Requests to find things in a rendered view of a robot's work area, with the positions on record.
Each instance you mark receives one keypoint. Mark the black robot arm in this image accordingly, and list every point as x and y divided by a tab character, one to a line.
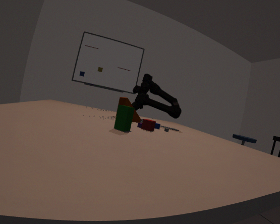
143	99

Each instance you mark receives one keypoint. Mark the green block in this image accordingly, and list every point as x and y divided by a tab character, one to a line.
125	112
122	124

